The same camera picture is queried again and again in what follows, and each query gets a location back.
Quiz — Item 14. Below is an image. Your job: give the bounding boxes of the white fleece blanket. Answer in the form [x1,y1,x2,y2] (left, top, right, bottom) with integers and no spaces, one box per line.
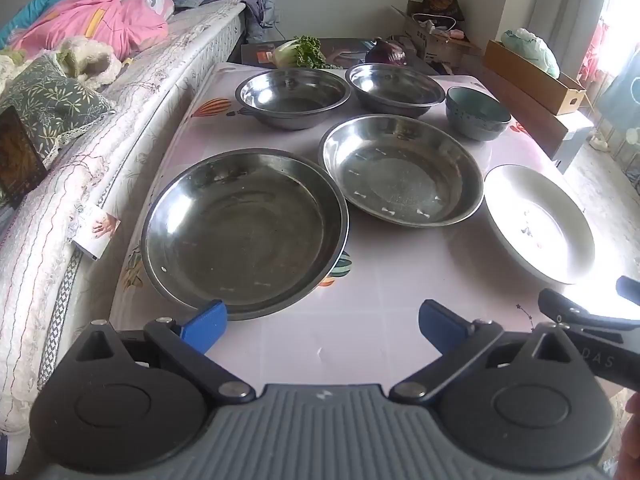
[47,35,124,87]

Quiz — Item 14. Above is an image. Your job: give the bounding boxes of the white quilted mattress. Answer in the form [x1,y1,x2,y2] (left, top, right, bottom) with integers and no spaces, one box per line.
[0,0,249,461]

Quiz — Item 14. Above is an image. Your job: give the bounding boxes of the person's right hand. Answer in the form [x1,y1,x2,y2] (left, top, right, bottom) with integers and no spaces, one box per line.
[620,392,640,480]

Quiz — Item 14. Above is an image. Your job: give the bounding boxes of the large steel plate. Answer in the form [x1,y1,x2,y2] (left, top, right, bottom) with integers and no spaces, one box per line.
[318,114,485,229]
[141,148,349,321]

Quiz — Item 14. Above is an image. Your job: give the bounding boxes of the white printed card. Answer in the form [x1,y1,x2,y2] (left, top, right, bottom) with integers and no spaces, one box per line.
[71,204,121,260]

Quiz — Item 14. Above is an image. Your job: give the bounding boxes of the napa cabbage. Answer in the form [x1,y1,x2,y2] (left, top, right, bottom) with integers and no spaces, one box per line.
[271,36,342,70]

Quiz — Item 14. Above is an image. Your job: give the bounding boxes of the pink and blue quilt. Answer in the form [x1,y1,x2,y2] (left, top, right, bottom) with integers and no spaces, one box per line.
[0,0,177,61]

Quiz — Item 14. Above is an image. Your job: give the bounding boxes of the dark printed flat box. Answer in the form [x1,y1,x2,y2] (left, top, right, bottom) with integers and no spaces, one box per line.
[241,37,426,70]

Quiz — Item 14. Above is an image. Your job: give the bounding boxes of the green floral pillow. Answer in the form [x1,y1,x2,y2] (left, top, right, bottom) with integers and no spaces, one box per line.
[0,55,116,169]

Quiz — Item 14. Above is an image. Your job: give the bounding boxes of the white ceramic plate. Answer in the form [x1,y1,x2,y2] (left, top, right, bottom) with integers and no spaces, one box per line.
[483,164,596,285]

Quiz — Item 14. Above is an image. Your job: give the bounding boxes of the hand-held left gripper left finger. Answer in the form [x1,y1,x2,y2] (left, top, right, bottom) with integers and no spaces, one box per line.
[75,300,256,406]

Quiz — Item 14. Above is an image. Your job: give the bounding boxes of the open cardboard box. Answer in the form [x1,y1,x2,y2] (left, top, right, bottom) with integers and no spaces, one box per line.
[391,5,484,64]

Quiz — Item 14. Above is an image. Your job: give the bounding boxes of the low wooden cabinet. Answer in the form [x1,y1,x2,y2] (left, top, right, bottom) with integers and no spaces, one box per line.
[500,102,596,174]

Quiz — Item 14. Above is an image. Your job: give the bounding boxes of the blue towel with circles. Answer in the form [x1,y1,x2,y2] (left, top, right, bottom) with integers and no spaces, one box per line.
[596,52,640,128]

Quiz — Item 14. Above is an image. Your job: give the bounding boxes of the long cardboard box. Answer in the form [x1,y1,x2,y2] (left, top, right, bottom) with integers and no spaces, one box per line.
[482,40,587,116]

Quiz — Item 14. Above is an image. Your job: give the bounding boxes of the teal ceramic bowl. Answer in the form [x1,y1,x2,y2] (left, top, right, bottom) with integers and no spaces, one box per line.
[445,86,512,142]

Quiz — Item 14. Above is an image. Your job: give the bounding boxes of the dark printed bag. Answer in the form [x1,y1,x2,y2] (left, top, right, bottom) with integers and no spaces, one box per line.
[422,0,466,24]

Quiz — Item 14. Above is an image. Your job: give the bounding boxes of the white green plastic bag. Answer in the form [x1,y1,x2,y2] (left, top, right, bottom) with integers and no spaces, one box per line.
[501,27,561,80]

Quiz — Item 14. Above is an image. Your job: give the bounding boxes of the grey curtain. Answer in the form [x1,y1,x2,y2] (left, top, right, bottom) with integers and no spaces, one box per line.
[547,0,618,63]

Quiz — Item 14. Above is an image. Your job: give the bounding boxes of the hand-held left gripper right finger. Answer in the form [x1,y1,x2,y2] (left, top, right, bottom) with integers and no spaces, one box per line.
[389,300,593,405]

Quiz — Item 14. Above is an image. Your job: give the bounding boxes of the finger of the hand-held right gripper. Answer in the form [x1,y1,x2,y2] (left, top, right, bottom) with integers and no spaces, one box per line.
[538,288,640,333]
[616,276,640,306]

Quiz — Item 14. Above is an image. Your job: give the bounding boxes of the red cabbage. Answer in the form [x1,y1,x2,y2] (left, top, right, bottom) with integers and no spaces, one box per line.
[365,38,407,66]

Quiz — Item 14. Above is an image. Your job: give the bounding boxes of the steel bowl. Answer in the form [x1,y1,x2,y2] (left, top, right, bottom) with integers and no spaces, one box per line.
[235,67,352,131]
[345,62,446,120]

